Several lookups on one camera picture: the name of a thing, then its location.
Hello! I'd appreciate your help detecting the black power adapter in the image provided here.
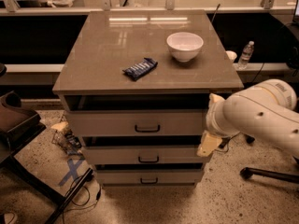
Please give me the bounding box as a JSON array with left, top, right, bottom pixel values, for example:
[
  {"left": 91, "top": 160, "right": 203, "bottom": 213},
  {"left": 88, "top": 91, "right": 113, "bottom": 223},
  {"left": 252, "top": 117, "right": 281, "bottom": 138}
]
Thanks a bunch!
[{"left": 219, "top": 138, "right": 231, "bottom": 148}]

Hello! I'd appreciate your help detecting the small white paper cup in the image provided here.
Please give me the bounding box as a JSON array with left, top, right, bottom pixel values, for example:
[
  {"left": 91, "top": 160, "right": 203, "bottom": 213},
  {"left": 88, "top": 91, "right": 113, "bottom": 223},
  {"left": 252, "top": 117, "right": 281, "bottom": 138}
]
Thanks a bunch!
[{"left": 226, "top": 50, "right": 237, "bottom": 63}]

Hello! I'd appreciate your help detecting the grey drawer cabinet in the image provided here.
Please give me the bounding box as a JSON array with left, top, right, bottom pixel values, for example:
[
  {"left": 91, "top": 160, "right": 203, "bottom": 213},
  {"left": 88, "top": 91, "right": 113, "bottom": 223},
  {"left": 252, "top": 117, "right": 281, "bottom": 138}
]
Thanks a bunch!
[{"left": 53, "top": 10, "right": 243, "bottom": 175}]

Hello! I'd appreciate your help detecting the grey bottom drawer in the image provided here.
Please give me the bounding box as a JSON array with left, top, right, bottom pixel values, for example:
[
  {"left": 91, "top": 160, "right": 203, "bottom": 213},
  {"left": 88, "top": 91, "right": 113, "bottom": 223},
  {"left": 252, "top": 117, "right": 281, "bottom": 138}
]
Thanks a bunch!
[{"left": 96, "top": 169, "right": 204, "bottom": 185}]

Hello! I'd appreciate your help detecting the black office chair base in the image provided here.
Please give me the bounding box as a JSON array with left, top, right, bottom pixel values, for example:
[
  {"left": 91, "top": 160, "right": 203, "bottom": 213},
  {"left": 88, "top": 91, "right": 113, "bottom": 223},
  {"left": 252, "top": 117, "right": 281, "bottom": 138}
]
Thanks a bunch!
[{"left": 240, "top": 167, "right": 299, "bottom": 184}]

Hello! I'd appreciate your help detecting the clear plastic water bottle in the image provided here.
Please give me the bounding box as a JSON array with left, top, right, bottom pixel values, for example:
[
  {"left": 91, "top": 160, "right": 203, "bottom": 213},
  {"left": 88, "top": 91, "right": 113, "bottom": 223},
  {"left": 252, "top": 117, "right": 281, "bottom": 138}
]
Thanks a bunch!
[{"left": 237, "top": 41, "right": 254, "bottom": 70}]

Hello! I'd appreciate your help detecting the wire basket with items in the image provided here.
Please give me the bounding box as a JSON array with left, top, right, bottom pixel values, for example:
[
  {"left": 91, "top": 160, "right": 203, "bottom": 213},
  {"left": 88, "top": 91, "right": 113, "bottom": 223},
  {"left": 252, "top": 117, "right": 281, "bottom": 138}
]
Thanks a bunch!
[{"left": 51, "top": 121, "right": 81, "bottom": 156}]

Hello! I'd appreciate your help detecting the white bowl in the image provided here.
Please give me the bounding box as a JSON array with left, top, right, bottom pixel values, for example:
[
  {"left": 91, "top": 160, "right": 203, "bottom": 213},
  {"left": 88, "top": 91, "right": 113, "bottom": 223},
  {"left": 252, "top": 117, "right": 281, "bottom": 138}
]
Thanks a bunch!
[{"left": 166, "top": 32, "right": 204, "bottom": 63}]

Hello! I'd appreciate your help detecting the grey drawer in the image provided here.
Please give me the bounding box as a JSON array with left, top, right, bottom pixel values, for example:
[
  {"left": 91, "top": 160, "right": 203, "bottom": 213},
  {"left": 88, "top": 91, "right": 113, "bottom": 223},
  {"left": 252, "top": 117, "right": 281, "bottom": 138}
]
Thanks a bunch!
[
  {"left": 82, "top": 146, "right": 211, "bottom": 164},
  {"left": 65, "top": 110, "right": 205, "bottom": 137},
  {"left": 96, "top": 169, "right": 204, "bottom": 185}
]

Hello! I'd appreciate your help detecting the blue snack bar wrapper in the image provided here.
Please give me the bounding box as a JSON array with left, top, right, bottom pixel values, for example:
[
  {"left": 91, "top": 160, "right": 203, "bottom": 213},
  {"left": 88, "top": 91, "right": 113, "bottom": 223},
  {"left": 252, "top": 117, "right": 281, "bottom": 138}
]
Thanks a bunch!
[{"left": 123, "top": 58, "right": 158, "bottom": 81}]

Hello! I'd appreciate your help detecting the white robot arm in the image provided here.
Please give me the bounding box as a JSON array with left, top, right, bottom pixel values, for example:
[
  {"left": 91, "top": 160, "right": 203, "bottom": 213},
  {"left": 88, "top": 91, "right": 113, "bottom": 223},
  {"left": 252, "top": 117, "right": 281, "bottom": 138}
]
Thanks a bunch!
[{"left": 197, "top": 79, "right": 299, "bottom": 159}]

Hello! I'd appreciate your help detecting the black chair on left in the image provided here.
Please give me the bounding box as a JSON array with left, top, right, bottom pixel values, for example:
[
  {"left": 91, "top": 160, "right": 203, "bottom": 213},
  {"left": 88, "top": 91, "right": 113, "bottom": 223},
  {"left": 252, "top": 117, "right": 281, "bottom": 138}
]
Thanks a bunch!
[{"left": 0, "top": 63, "right": 94, "bottom": 224}]

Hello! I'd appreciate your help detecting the grey middle drawer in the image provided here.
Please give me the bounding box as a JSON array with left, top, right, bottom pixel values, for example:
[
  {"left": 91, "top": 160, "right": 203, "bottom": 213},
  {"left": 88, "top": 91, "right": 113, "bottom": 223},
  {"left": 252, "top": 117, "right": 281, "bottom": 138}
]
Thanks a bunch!
[{"left": 82, "top": 146, "right": 211, "bottom": 164}]

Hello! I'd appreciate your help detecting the grey top drawer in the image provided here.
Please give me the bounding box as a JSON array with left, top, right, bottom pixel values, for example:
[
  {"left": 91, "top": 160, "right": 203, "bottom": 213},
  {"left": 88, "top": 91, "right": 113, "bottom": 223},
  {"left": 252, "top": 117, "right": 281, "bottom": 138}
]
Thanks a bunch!
[{"left": 65, "top": 110, "right": 205, "bottom": 137}]

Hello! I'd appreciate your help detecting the black floor cable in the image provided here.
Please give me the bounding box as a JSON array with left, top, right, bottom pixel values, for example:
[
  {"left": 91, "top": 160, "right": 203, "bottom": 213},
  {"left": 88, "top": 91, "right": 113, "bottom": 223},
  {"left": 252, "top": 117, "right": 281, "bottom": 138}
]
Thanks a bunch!
[{"left": 61, "top": 175, "right": 103, "bottom": 224}]

